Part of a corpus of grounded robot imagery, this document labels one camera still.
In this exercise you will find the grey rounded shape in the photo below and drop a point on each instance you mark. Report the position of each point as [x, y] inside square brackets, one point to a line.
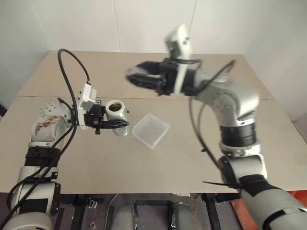
[126, 215]
[180, 215]

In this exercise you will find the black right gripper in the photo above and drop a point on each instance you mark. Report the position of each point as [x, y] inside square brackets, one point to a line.
[169, 79]

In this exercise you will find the white plastic pipe fitting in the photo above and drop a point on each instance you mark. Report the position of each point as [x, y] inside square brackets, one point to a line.
[118, 115]

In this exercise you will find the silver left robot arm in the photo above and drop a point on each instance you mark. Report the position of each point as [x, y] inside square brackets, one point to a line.
[31, 191]

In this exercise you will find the black table frame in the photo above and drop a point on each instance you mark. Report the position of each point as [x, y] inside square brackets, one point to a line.
[213, 210]

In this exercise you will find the grey jar lid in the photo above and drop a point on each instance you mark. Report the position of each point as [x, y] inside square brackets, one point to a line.
[136, 71]

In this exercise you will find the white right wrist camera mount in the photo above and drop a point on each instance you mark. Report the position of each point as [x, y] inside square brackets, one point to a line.
[183, 40]

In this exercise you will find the black zip tie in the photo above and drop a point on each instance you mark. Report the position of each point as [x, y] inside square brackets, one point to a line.
[216, 183]

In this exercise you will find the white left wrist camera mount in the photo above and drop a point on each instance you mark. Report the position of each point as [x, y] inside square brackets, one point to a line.
[87, 94]

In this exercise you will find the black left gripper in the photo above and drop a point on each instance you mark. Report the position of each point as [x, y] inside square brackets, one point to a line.
[94, 116]

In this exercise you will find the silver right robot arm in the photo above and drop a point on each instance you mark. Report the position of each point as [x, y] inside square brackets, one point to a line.
[242, 100]

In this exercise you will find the clear plastic box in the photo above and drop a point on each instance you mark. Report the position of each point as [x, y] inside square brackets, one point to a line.
[151, 130]

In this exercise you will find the red object under table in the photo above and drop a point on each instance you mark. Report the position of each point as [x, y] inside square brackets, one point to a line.
[242, 213]

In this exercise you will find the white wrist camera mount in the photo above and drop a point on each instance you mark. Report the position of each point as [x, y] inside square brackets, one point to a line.
[87, 94]
[183, 40]

